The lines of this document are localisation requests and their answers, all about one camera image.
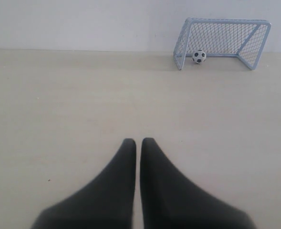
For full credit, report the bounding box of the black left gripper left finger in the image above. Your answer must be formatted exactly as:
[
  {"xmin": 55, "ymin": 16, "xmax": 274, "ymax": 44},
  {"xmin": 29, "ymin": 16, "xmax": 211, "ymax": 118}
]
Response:
[{"xmin": 33, "ymin": 138, "xmax": 136, "ymax": 229}]

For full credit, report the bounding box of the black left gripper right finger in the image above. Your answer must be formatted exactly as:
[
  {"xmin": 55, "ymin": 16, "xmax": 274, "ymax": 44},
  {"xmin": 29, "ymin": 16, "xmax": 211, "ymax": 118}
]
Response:
[{"xmin": 140, "ymin": 137, "xmax": 253, "ymax": 229}]

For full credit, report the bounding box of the black and white soccer ball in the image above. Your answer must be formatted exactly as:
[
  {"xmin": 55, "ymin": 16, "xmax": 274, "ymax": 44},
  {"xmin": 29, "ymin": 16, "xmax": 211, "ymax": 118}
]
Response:
[{"xmin": 192, "ymin": 50, "xmax": 207, "ymax": 64}]

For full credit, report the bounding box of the small white soccer goal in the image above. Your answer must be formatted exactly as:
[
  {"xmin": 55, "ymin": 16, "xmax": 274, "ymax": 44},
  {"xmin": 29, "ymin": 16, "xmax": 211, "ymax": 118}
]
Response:
[{"xmin": 173, "ymin": 18, "xmax": 271, "ymax": 70}]

